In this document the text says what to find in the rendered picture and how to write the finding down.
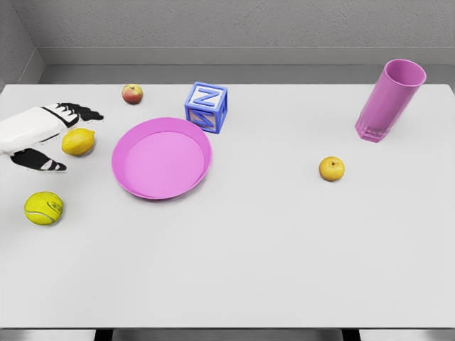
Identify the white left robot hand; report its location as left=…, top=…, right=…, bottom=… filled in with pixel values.
left=0, top=102, right=105, bottom=174

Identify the yellow lemon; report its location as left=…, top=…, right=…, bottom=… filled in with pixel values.
left=61, top=128, right=96, bottom=157

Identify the pink round plate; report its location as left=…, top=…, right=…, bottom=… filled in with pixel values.
left=111, top=117, right=213, bottom=201

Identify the yellow tennis ball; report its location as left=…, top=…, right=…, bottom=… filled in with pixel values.
left=23, top=191, right=65, bottom=226

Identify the red yellow apple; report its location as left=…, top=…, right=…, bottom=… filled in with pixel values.
left=121, top=84, right=144, bottom=105

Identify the blue letter block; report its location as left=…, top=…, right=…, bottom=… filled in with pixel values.
left=184, top=82, right=229, bottom=135

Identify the yellow round pear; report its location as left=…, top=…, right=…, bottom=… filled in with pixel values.
left=318, top=156, right=346, bottom=183

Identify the pink tall cup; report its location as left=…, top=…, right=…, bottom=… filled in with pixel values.
left=355, top=58, right=427, bottom=144

